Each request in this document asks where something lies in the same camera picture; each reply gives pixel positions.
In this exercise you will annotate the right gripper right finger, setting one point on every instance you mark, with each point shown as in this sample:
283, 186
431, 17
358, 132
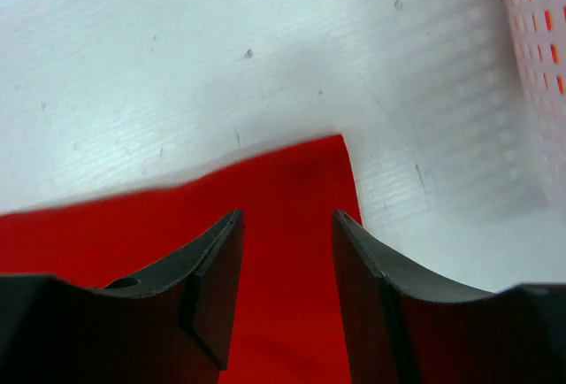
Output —
404, 323

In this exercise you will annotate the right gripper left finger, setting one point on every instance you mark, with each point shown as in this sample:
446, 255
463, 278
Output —
170, 322

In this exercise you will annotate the red t shirt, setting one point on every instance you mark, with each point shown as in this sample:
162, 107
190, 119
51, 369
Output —
287, 324

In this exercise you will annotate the white plastic basket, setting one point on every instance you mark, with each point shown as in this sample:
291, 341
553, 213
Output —
548, 111

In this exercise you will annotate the orange t shirt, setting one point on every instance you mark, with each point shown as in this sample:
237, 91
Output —
540, 26

